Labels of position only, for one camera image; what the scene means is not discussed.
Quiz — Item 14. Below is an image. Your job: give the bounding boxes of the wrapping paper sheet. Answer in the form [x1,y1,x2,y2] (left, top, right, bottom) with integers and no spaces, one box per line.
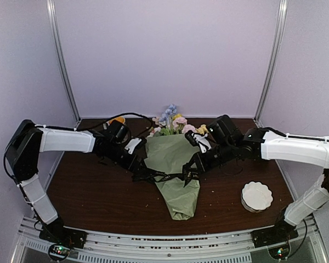
[144,133,202,220]

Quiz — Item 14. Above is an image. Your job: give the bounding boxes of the right aluminium frame post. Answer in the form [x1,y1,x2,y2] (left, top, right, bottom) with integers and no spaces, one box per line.
[254,0,288,125]

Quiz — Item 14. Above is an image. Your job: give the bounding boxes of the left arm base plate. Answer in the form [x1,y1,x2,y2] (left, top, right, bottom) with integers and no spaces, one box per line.
[39,225,87,249]

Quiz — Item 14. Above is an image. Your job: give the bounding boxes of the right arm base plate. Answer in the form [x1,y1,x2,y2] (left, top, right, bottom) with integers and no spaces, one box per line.
[251,226,299,248]

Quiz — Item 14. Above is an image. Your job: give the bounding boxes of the pale yellow flower stem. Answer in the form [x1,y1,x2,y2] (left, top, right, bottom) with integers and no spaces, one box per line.
[196,124,209,135]

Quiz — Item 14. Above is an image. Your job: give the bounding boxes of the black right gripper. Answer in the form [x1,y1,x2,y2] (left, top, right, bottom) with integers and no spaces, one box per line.
[186,140,236,175]

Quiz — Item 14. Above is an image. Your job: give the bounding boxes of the blue flower stem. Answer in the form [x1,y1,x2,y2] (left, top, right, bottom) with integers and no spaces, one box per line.
[158,104,177,135]

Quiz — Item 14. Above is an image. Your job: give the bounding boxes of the peach flower stem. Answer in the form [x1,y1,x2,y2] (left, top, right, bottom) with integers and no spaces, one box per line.
[147,117,162,138]

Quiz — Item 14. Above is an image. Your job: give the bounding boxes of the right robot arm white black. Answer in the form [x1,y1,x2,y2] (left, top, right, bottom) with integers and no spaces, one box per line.
[183,115,329,242]

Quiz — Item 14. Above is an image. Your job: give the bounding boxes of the scalloped white bowl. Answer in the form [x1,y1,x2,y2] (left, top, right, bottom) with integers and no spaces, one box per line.
[241,181,273,213]

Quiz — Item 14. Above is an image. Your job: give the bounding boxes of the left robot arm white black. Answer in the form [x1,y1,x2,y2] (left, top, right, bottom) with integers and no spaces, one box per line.
[3,116,156,243]

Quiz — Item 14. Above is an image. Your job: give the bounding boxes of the black camera strap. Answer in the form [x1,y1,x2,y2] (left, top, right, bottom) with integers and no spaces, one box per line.
[131,160,201,188]

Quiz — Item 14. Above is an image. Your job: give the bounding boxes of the pink rose flower stem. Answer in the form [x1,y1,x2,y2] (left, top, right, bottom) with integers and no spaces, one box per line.
[172,116,196,134]

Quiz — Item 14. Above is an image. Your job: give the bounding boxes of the patterned mug yellow inside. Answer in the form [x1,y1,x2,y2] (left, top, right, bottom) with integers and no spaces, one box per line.
[107,116,126,125]

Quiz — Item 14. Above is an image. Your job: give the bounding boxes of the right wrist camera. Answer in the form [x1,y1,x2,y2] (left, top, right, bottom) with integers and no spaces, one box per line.
[184,130,212,153]

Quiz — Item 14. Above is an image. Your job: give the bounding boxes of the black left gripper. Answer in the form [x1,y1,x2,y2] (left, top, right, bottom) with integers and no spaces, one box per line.
[103,142,148,174]

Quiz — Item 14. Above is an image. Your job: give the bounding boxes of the aluminium frame post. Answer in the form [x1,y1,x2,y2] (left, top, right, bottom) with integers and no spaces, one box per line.
[254,0,288,125]
[46,0,81,123]

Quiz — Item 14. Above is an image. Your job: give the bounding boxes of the left aluminium frame post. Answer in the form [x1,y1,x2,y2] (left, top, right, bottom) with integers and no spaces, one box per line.
[46,0,81,123]

